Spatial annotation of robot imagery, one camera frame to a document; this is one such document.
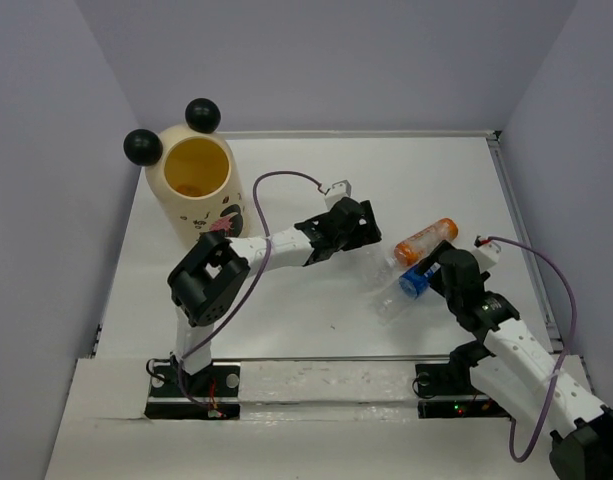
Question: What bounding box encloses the small orange juice bottle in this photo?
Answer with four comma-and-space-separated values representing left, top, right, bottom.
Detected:
177, 185, 202, 197

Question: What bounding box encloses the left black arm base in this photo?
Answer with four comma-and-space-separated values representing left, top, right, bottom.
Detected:
144, 359, 241, 421

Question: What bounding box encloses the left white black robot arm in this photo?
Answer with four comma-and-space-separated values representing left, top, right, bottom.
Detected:
167, 197, 382, 395

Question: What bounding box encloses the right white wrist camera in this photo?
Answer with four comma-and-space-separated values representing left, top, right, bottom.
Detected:
471, 237, 501, 272

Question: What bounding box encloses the clear bottle white cap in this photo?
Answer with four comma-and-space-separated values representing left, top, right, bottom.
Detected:
359, 244, 394, 291

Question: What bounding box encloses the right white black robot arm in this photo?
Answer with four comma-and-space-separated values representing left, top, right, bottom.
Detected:
415, 236, 613, 479

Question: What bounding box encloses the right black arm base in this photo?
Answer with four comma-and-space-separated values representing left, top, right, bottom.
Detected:
411, 363, 509, 420

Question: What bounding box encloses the clear bottle blue label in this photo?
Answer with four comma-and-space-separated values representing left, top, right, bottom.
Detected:
372, 265, 438, 325

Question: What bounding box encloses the cream panda-ear waste bin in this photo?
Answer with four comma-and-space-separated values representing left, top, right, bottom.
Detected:
123, 98, 250, 248

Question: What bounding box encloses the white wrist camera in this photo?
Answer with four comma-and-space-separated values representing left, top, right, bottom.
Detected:
319, 180, 352, 210
471, 237, 501, 272

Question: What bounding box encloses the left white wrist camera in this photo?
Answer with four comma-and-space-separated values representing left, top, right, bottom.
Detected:
319, 180, 352, 210

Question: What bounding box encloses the long orange capped bottle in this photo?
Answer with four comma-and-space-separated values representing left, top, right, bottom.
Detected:
393, 218, 459, 268

